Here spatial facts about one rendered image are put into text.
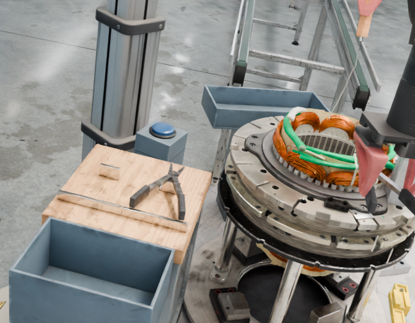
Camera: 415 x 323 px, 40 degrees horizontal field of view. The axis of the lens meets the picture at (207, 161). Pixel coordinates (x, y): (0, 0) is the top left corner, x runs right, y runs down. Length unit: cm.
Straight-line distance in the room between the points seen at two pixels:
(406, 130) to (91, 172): 44
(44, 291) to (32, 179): 206
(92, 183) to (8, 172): 196
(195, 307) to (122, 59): 49
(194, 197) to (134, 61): 42
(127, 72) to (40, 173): 166
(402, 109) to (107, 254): 40
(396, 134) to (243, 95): 58
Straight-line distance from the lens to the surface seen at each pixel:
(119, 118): 121
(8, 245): 237
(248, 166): 87
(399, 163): 87
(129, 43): 114
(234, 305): 100
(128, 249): 74
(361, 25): 87
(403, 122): 69
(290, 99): 126
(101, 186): 82
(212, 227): 125
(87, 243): 76
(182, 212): 74
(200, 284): 108
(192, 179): 86
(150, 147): 103
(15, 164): 284
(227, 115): 111
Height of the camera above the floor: 153
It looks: 31 degrees down
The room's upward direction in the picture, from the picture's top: 11 degrees clockwise
